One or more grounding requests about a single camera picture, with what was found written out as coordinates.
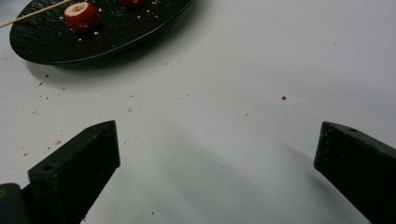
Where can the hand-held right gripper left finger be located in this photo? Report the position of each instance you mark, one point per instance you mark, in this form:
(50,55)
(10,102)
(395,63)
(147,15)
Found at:
(74,168)

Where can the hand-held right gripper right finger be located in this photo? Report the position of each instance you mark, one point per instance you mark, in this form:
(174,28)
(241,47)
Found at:
(358,165)

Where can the black round textured plate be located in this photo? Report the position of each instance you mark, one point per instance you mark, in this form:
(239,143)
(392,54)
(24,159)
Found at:
(124,34)

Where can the thin wooden skewer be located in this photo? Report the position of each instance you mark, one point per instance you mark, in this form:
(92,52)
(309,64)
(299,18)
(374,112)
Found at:
(34,13)

